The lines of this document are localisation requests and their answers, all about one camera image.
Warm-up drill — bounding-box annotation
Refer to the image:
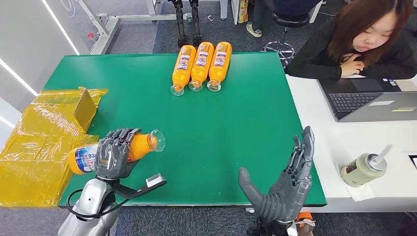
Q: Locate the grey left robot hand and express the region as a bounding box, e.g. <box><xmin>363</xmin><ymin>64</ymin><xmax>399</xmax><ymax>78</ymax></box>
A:
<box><xmin>95</xmin><ymin>128</ymin><xmax>142</xmax><ymax>180</ymax></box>

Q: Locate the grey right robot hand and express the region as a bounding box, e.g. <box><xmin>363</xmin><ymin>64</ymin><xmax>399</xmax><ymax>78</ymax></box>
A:
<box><xmin>238</xmin><ymin>126</ymin><xmax>315</xmax><ymax>216</ymax></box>

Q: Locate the orange detergent bottle blue label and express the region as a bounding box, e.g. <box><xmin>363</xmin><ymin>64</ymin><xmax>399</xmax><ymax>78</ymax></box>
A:
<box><xmin>67</xmin><ymin>129</ymin><xmax>166</xmax><ymax>176</ymax></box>

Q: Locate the orange detergent bottle clear cap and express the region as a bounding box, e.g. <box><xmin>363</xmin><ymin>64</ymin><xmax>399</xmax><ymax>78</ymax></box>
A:
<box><xmin>188</xmin><ymin>41</ymin><xmax>215</xmax><ymax>92</ymax></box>
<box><xmin>207</xmin><ymin>41</ymin><xmax>233</xmax><ymax>92</ymax></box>
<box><xmin>170</xmin><ymin>44</ymin><xmax>197</xmax><ymax>97</ymax></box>

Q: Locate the yellow film wrapped cardboard box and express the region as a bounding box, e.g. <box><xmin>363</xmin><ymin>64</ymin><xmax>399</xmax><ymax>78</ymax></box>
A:
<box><xmin>0</xmin><ymin>87</ymin><xmax>109</xmax><ymax>208</ymax></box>

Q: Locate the pale drink cup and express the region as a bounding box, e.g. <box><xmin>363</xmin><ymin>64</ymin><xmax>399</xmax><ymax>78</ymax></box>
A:
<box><xmin>339</xmin><ymin>153</ymin><xmax>388</xmax><ymax>188</ymax></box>

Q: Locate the white drinking straw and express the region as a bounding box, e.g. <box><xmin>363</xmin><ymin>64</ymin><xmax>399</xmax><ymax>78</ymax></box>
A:
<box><xmin>374</xmin><ymin>144</ymin><xmax>393</xmax><ymax>164</ymax></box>

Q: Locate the dark grey laptop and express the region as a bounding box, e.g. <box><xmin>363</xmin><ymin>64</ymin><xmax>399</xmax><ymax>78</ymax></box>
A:
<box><xmin>317</xmin><ymin>77</ymin><xmax>417</xmax><ymax>123</ymax></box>

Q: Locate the person's hand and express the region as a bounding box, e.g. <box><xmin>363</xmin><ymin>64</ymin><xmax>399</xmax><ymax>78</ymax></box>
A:
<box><xmin>339</xmin><ymin>53</ymin><xmax>365</xmax><ymax>78</ymax></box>

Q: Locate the black robot leg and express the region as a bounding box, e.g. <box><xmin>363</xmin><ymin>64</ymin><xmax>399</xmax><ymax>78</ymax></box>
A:
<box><xmin>168</xmin><ymin>0</ymin><xmax>189</xmax><ymax>48</ymax></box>
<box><xmin>189</xmin><ymin>0</ymin><xmax>203</xmax><ymax>45</ymax></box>

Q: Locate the tan paper sheet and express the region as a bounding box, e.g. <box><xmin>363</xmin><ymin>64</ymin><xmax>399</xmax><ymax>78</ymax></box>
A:
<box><xmin>394</xmin><ymin>80</ymin><xmax>417</xmax><ymax>93</ymax></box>

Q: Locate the black stool with chrome base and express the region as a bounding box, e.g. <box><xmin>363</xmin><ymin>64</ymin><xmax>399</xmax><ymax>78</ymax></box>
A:
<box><xmin>262</xmin><ymin>12</ymin><xmax>311</xmax><ymax>62</ymax></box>

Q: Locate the person at laptop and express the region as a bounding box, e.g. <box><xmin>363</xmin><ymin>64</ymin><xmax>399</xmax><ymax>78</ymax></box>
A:
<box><xmin>286</xmin><ymin>0</ymin><xmax>417</xmax><ymax>81</ymax></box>

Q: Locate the person on stool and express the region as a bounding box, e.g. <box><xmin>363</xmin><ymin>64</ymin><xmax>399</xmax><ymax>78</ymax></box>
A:
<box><xmin>246</xmin><ymin>0</ymin><xmax>324</xmax><ymax>38</ymax></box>

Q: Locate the yellow printed carton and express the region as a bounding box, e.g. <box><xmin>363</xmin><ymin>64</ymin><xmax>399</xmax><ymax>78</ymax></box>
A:
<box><xmin>237</xmin><ymin>0</ymin><xmax>249</xmax><ymax>24</ymax></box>

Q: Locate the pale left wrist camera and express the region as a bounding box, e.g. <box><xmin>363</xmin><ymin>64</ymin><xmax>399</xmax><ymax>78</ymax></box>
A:
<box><xmin>146</xmin><ymin>173</ymin><xmax>164</xmax><ymax>189</ymax></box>

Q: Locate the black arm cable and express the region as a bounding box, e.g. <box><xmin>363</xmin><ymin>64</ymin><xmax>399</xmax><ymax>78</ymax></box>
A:
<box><xmin>66</xmin><ymin>189</ymin><xmax>131</xmax><ymax>222</ymax></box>

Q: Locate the white metal frame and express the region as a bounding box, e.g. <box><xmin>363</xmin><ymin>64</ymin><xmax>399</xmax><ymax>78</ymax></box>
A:
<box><xmin>77</xmin><ymin>0</ymin><xmax>229</xmax><ymax>56</ymax></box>

